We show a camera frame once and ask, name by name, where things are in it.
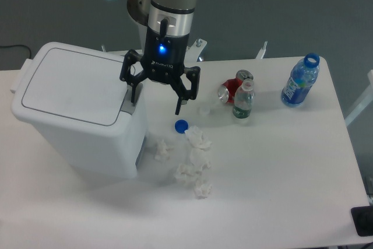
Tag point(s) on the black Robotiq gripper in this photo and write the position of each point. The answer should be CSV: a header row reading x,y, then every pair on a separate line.
x,y
164,59

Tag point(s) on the white frame at right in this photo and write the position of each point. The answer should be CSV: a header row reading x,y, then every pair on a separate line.
x,y
364,99

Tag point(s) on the white push-top trash can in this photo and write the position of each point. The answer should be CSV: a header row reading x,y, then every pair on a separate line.
x,y
74,98

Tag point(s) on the crumpled white tissue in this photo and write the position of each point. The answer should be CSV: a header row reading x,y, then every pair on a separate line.
x,y
200,159
163,151
202,188
197,139
185,174

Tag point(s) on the crushed red soda can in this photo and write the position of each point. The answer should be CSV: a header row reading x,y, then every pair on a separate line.
x,y
227,90

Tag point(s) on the crumpled white tissue top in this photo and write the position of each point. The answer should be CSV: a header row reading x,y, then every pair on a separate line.
x,y
197,139

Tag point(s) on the blue plastic drink bottle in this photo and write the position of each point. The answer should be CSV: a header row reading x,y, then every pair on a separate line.
x,y
302,77

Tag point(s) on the crumpled white tissue lower left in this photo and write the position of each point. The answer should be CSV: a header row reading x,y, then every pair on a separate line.
x,y
185,174

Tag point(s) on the crumpled white tissue middle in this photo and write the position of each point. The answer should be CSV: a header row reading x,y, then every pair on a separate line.
x,y
200,159

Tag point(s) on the crumpled white tissue bottom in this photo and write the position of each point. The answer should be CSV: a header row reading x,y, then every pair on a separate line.
x,y
202,188

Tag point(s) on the black device at table edge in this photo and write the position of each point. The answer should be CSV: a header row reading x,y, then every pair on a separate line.
x,y
362,218

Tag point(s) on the blue bottle cap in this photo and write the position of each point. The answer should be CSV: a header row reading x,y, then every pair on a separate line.
x,y
181,126

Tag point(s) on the small clear green-label bottle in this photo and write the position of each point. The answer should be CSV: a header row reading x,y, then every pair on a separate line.
x,y
243,99

